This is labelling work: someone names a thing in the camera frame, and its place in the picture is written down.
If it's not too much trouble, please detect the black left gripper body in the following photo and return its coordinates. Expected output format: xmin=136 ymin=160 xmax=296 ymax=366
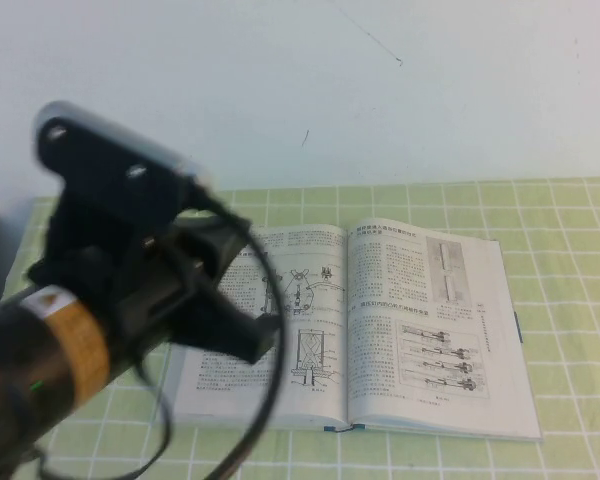
xmin=27 ymin=213 xmax=252 ymax=347

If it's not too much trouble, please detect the thick black camera cable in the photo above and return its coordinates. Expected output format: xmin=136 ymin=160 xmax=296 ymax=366
xmin=189 ymin=188 xmax=290 ymax=480

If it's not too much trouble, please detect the green checked tablecloth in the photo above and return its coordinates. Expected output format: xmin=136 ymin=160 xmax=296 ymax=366
xmin=0 ymin=175 xmax=600 ymax=480

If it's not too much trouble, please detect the technical book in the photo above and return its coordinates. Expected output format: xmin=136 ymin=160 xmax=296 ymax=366
xmin=168 ymin=218 xmax=545 ymax=444

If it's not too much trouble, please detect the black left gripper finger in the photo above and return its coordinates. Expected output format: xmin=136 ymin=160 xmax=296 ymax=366
xmin=256 ymin=312 xmax=280 ymax=352
xmin=178 ymin=283 xmax=262 ymax=366

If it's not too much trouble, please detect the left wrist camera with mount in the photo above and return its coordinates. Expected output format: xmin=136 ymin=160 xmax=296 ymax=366
xmin=31 ymin=99 xmax=215 ymax=261

